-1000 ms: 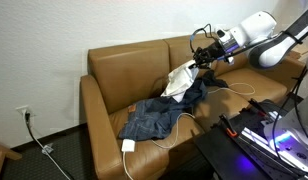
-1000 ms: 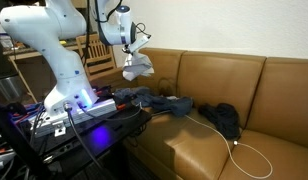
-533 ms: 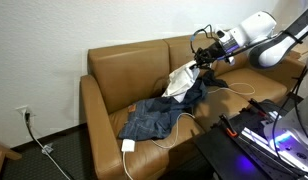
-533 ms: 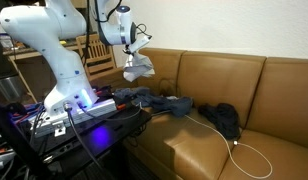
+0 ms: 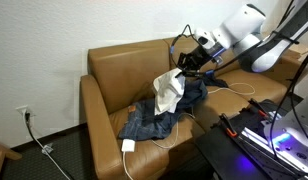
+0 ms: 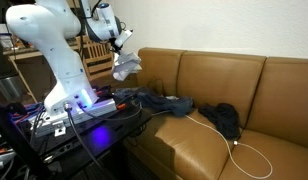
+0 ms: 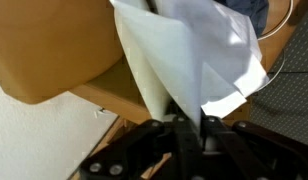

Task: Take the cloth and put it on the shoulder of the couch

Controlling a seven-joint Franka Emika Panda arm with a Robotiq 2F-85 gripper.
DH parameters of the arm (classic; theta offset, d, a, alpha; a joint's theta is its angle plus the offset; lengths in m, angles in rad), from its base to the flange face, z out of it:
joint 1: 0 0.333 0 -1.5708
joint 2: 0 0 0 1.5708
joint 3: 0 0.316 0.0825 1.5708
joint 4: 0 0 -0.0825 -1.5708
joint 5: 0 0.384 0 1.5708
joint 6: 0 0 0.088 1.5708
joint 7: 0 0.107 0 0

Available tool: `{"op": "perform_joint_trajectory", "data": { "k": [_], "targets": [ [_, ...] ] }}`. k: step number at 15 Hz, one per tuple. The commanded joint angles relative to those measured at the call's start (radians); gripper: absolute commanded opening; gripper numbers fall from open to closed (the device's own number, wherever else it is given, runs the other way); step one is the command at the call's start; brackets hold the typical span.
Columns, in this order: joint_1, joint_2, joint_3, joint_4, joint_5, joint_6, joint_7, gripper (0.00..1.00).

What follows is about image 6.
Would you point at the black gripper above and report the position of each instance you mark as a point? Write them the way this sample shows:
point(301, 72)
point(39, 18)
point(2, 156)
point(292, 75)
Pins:
point(114, 43)

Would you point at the white cloth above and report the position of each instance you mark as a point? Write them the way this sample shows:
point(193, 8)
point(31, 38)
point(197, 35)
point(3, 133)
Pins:
point(125, 66)

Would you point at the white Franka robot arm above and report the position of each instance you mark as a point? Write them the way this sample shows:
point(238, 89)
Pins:
point(54, 50)

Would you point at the brown leather couch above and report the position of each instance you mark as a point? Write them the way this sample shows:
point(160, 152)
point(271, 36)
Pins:
point(220, 76)

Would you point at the wooden slatted chair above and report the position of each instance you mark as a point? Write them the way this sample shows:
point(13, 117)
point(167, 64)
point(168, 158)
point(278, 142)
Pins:
point(97, 66)

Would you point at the dark blue jeans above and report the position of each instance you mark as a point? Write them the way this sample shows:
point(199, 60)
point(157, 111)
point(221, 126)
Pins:
point(160, 101)

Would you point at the black robot table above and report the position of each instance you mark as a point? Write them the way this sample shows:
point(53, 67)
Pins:
point(104, 133)

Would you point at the wooden counter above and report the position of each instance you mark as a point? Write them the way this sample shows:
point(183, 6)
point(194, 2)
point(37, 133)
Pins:
point(20, 53)

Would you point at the stainless steel trash can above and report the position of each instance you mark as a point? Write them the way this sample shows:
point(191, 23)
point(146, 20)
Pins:
point(9, 88)

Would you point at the black garment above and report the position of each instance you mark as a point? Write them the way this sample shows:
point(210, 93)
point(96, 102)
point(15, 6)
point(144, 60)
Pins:
point(224, 116)

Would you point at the black tripod leg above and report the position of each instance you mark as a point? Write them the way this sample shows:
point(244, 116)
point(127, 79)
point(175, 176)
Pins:
point(12, 136)

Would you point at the aluminium base plate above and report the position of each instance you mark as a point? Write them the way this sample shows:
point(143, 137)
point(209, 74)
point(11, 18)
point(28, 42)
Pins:
point(100, 108)

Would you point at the white angle bracket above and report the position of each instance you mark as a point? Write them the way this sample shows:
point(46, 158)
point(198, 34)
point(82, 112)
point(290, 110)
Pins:
point(59, 128)

